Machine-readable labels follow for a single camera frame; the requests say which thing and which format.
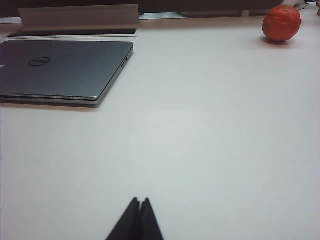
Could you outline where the grey Dell laptop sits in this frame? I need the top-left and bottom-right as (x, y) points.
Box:
(0, 40), (135, 109)

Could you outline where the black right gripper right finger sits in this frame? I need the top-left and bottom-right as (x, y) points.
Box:
(137, 197), (165, 240)

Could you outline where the white background object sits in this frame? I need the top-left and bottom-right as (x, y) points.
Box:
(284, 0), (306, 11)

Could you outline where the white framed black glossy tray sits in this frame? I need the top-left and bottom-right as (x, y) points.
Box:
(0, 27), (140, 42)

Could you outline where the orange round fruit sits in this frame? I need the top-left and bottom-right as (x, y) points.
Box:
(262, 5), (302, 43)

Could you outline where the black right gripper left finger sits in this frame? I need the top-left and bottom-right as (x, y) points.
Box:
(105, 197), (141, 240)

